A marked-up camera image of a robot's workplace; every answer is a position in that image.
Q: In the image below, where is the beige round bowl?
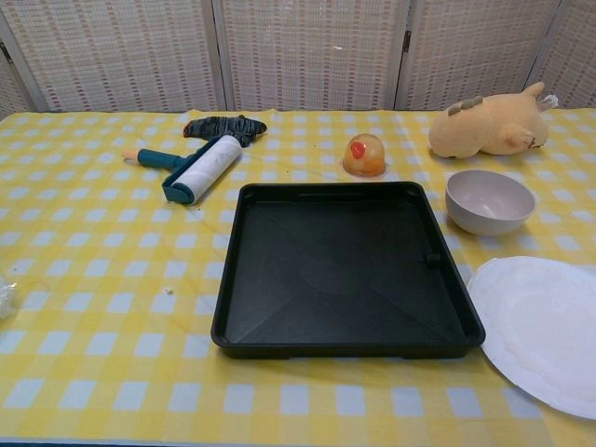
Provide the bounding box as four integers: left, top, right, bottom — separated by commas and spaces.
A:
444, 169, 537, 237

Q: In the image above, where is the white paper plate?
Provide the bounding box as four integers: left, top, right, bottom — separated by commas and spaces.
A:
467, 254, 596, 420

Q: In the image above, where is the black square plastic tray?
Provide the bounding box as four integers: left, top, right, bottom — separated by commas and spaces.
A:
210, 181, 487, 360

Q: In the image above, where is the black grey knit glove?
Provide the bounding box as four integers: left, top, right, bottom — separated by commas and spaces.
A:
183, 114, 269, 149

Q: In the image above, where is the white woven folding screen panel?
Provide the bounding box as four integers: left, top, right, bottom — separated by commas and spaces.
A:
211, 0, 415, 113
0, 0, 227, 114
400, 0, 575, 112
0, 44, 37, 120
525, 0, 596, 110

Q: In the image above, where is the yellow white checkered tablecloth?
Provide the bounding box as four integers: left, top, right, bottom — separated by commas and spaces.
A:
0, 109, 596, 443

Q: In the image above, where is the yellow plush animal toy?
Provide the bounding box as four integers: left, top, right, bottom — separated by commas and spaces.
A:
427, 81, 559, 159

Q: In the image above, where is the clear sleeve of plastic cups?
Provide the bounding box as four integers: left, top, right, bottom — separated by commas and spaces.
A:
0, 274, 20, 320

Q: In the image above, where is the teal handled lint roller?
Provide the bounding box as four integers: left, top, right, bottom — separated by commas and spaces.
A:
121, 135, 243, 206

